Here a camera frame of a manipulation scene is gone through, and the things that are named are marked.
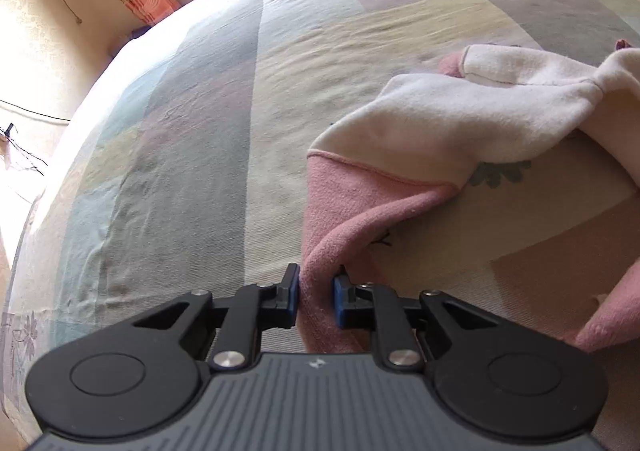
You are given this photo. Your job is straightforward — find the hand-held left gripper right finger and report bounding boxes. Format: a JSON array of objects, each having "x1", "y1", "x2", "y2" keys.
[{"x1": 332, "y1": 266, "x2": 486, "y2": 372}]

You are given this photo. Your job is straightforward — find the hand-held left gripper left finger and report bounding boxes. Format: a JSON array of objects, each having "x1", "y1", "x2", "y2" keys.
[{"x1": 132, "y1": 263, "x2": 301, "y2": 372}]

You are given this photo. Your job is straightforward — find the black wall cables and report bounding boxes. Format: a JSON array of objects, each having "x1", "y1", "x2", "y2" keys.
[{"x1": 0, "y1": 98, "x2": 71, "y2": 172}]

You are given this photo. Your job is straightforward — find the bed with patchwork sheet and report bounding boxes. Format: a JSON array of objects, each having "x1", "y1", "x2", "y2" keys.
[{"x1": 0, "y1": 0, "x2": 640, "y2": 432}]

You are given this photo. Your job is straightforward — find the pink and white knit sweater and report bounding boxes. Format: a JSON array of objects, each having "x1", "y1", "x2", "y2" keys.
[{"x1": 300, "y1": 38, "x2": 640, "y2": 354}]

